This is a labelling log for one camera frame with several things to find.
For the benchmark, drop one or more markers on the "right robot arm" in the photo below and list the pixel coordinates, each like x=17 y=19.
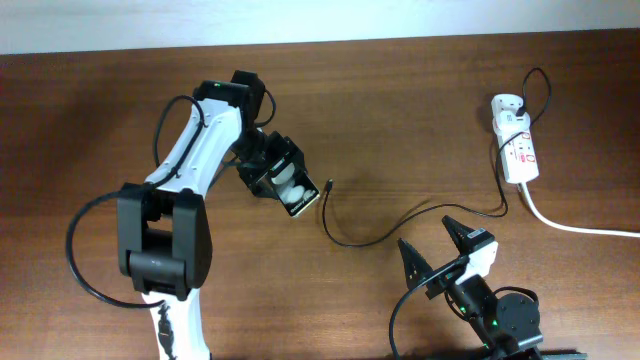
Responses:
x=506 y=320

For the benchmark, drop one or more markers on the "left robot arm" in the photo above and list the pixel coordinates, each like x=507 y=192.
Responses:
x=164 y=239

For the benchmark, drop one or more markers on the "white power strip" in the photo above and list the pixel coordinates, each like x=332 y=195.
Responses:
x=518 y=155

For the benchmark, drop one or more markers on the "white USB charger adapter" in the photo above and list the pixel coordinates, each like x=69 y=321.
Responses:
x=507 y=123

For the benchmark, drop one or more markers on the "black smartphone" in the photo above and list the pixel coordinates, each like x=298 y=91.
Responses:
x=295 y=190

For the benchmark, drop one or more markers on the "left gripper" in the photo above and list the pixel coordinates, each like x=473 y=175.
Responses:
x=285 y=149

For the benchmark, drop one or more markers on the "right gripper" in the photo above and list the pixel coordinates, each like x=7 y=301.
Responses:
x=444 y=277

